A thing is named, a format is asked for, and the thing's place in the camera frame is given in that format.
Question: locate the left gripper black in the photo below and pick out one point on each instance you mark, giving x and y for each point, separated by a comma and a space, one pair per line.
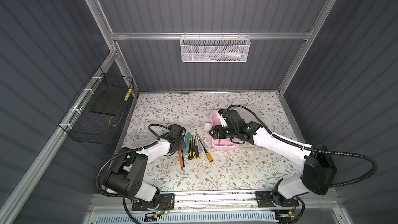
182, 143

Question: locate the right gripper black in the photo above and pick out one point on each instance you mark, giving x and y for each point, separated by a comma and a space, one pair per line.
216, 130

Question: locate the pink plastic tool box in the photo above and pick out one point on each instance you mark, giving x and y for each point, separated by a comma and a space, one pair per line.
226, 143

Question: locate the orange black pencil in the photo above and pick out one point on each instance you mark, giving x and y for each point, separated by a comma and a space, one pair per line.
180, 159

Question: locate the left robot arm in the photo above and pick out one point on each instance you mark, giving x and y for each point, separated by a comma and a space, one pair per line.
122, 176

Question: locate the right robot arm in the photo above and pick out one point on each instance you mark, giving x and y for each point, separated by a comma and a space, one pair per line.
317, 168

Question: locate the teal utility knife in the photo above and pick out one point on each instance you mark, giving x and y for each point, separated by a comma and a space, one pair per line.
185, 151

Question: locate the yellow black utility knife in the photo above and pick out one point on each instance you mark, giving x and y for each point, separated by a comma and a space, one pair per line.
191, 152

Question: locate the small grey screwdriver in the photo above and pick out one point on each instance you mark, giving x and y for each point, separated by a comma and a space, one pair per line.
200, 150

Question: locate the small yellow black screwdriver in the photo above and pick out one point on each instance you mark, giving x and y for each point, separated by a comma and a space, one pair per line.
196, 149

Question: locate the yellow marker in black basket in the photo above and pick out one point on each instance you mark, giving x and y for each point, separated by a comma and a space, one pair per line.
126, 98

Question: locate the black plate in basket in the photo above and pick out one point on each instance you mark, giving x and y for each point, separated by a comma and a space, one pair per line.
108, 103

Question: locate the markers in white basket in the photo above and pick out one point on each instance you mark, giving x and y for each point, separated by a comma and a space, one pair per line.
228, 56

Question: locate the orange handled screwdriver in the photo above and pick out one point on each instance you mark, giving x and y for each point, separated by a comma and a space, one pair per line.
208, 155

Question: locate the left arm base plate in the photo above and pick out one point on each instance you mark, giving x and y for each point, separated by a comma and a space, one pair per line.
160, 202

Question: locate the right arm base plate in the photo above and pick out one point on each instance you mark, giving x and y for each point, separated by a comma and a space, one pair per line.
267, 198

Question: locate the black wire basket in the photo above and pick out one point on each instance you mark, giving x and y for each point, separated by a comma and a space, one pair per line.
81, 125

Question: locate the white wire mesh basket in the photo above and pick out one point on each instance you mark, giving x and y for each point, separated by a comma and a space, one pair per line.
195, 48

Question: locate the aluminium front rail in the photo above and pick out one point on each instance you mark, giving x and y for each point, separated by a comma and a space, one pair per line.
216, 200

